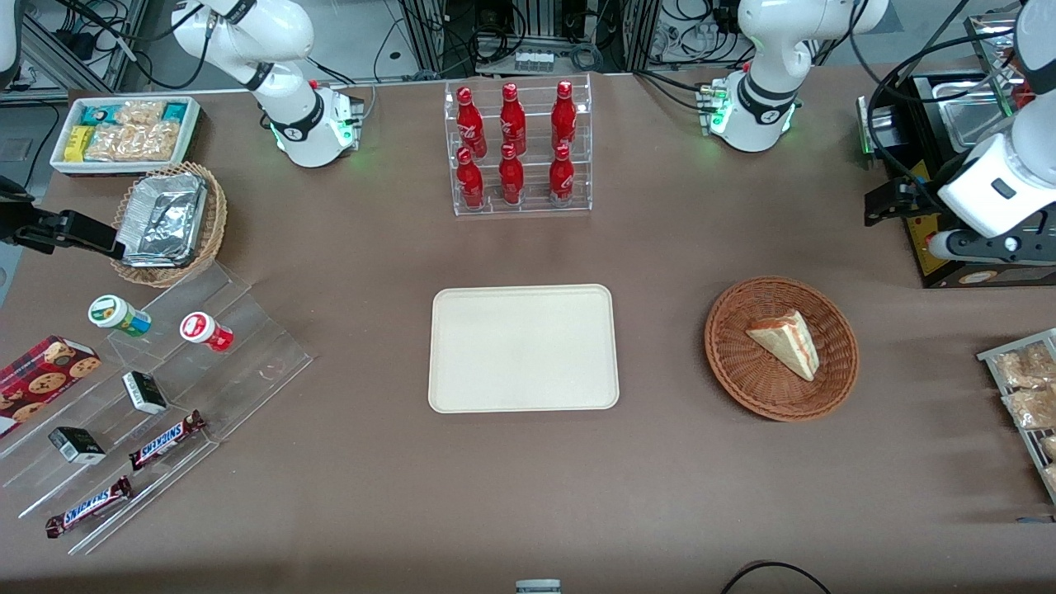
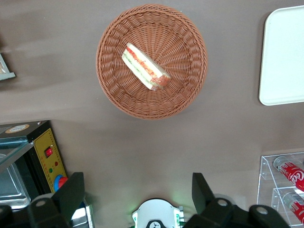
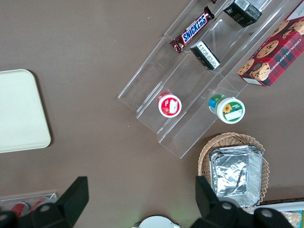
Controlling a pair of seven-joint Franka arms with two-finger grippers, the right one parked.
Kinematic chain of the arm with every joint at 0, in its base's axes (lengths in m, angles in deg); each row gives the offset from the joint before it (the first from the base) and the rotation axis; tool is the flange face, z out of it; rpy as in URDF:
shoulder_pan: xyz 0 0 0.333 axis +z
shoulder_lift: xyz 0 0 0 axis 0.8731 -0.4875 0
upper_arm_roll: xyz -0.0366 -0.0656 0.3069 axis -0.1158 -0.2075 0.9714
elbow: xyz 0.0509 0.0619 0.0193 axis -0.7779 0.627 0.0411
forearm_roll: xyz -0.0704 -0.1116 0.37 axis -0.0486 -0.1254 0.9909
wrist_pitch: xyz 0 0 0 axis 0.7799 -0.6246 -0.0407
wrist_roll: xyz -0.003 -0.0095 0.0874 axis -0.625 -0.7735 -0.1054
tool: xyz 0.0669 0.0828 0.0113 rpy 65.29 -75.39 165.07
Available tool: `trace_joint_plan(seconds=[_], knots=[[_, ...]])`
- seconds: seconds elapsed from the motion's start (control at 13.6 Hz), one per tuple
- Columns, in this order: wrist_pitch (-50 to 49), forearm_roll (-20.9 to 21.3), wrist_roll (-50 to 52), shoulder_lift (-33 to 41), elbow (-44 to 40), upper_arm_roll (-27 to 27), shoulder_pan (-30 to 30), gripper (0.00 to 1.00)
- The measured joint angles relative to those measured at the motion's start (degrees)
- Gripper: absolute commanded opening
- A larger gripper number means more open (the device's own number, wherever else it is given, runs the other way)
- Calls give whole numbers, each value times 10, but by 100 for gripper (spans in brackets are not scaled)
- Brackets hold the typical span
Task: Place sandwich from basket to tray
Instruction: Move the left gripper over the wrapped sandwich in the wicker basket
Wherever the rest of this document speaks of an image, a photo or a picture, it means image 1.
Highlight green lid snack cup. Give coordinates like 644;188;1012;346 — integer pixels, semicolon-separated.
88;295;153;339

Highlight steel food pan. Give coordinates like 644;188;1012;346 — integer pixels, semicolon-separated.
932;78;1032;156

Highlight stacked aluminium foil trays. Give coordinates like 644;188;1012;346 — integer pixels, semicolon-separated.
115;172;209;269

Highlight black floor cable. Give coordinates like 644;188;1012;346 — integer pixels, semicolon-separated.
719;560;833;594

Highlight small clear cracker bag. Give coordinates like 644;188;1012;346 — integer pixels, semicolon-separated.
111;100;168;130

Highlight tan wicker basket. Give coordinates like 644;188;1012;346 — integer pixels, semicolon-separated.
110;162;229;289

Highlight black hot food warmer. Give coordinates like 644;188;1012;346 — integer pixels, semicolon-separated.
856;12;1056;290

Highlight large clear cracker bag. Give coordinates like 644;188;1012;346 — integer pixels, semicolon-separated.
82;122;182;163

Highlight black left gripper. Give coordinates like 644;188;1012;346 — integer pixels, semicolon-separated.
864;177;942;229

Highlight brown snickers bar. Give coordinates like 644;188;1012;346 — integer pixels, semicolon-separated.
128;410;208;473
45;476;135;540

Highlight red cola bottle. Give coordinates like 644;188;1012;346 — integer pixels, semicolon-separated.
455;147;486;210
550;80;578;153
499;82;528;156
548;143;576;205
455;87;488;158
497;143;526;206

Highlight clear acrylic bottle rack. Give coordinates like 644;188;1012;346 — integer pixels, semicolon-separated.
444;73;593;218

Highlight clear acrylic stepped display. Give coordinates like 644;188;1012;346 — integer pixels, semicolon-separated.
0;262;315;556

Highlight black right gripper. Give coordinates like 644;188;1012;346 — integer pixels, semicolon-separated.
0;177;125;254

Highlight red chocolate cookie box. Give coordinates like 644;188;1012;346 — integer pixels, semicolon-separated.
0;335;102;439

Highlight red lid snack cup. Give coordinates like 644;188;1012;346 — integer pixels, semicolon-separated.
180;312;235;354

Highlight triangular sandwich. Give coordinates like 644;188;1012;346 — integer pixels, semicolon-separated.
746;309;821;382

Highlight white plastic snack bin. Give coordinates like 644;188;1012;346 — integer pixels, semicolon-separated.
49;96;202;177

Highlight round brown wicker basket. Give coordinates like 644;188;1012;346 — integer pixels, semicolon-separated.
704;276;860;422

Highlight tray of packaged snacks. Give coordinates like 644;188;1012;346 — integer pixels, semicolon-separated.
977;328;1056;504

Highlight beige plastic tray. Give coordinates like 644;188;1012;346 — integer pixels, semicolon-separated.
427;284;620;413

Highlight small black carton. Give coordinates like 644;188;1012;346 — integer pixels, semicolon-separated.
48;427;107;466
122;371;169;416

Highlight aluminium frame rack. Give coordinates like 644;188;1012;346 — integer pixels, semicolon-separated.
21;0;151;97

